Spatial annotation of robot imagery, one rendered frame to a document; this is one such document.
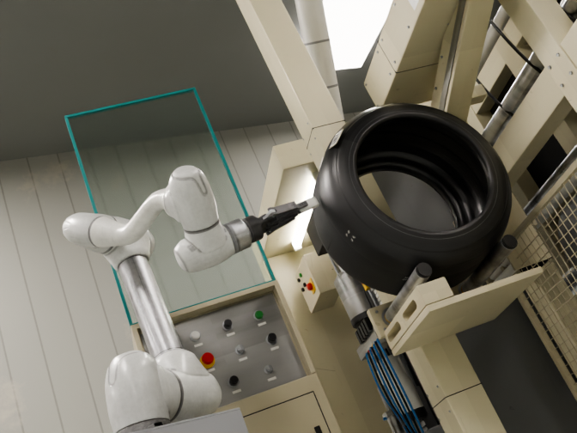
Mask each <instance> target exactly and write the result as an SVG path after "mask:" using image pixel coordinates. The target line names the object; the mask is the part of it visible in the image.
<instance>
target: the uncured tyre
mask: <svg viewBox="0 0 577 433"><path fill-rule="evenodd" d="M342 129H343V132H342V134H341V136H340V138H339V139H338V141H337V144H335V145H334V146H333V147H331V148H330V146H331V143H332V141H333V139H334V137H335V136H336V135H335V136H334V137H333V139H332V140H331V141H330V143H329V145H328V147H327V149H326V151H325V155H324V158H323V161H322V164H321V167H320V170H319V174H318V177H317V179H316V183H315V186H314V189H313V196H314V197H315V198H316V199H317V200H318V202H319V206H318V207H316V208H313V218H314V222H315V226H316V229H317V232H318V235H319V238H320V240H321V242H322V244H323V246H324V247H325V250H326V251H327V253H328V254H329V255H330V256H331V257H332V259H333V260H334V261H335V262H336V263H337V264H338V265H339V266H340V267H341V268H342V269H343V270H344V271H345V272H346V273H348V274H349V275H350V276H351V277H352V278H354V279H355V280H357V281H359V282H360V283H362V284H365V285H366V286H368V287H370V288H372V289H374V290H378V291H381V292H384V293H386V294H390V295H395V296H397V295H398V293H399V291H400V290H401V289H402V288H403V286H404V284H405V283H406V281H403V280H400V279H401V277H402V276H406V277H409V276H410V275H411V273H412V272H413V271H414V270H415V268H416V266H417V265H418V264H420V263H427V264H429V265H430V266H431V268H432V274H431V276H430V277H429V278H428V280H427V282H430V281H433V280H435V279H438V278H441V277H444V278H445V279H446V281H447V282H448V284H449V286H450V288H452V287H454V286H456V285H458V284H460V283H462V282H463V281H465V280H466V279H467V278H468V277H469V276H470V275H471V274H472V273H473V272H474V271H475V270H476V269H477V268H478V267H479V266H480V264H481V263H482V262H483V261H484V259H485V258H486V257H487V256H488V255H489V253H490V252H491V251H492V250H493V248H494V247H495V246H496V245H497V243H498V242H499V241H500V239H501V238H502V236H503V234H504V232H505V230H506V228H507V224H508V220H509V217H510V213H511V208H512V189H511V184H510V180H509V177H508V174H507V170H506V168H505V166H504V164H503V162H502V160H501V158H500V157H499V156H498V154H497V153H496V151H495V149H494V148H493V147H492V146H491V144H490V143H489V142H488V141H487V140H486V139H485V138H484V137H483V136H482V135H481V134H480V133H479V132H478V131H477V130H475V129H474V128H473V127H471V126H470V125H468V124H467V123H465V122H464V121H463V120H462V119H459V118H457V117H456V116H454V115H452V114H450V113H447V112H444V111H442V110H440V109H437V108H434V107H428V106H424V105H419V104H412V103H392V104H386V105H381V106H377V107H373V108H370V109H368V110H366V111H364V112H362V113H359V114H357V115H356V116H355V117H354V118H352V119H350V120H349V121H348V122H347V123H346V124H345V125H344V126H343V127H342V128H341V129H340V130H339V131H338V132H340V131H341V130H342ZM336 134H337V133H336ZM329 148H330V149H329ZM379 171H394V172H399V173H404V174H408V175H411V176H414V177H416V178H418V179H419V180H422V181H424V182H425V183H427V184H428V185H430V186H431V187H432V188H434V189H435V190H436V191H437V192H438V193H439V194H440V195H441V197H442V198H443V199H444V200H445V202H446V204H447V206H448V207H449V209H450V211H451V213H452V217H453V221H454V224H455V229H452V230H447V231H425V230H420V229H413V228H411V227H408V226H406V225H403V224H402V223H399V222H397V221H395V220H393V219H392V218H390V217H389V216H388V215H386V214H385V213H384V212H382V211H381V210H380V209H379V208H378V207H377V206H376V205H375V204H374V203H373V202H372V201H371V199H370V198H369V197H368V195H367V194H366V193H365V191H364V189H363V187H362V185H361V182H360V179H359V178H360V177H362V176H363V175H365V174H371V173H374V172H379ZM346 229H349V230H350V231H351V232H352V233H353V234H354V235H355V236H356V237H357V239H356V240H355V243H353V242H352V241H350V240H349V239H348V238H347V236H346V235H345V234H344V232H345V231H346ZM331 239H332V242H331ZM330 242H331V245H330ZM329 245H330V247H329V250H327V249H328V246H329ZM427 282H426V283H427Z"/></svg>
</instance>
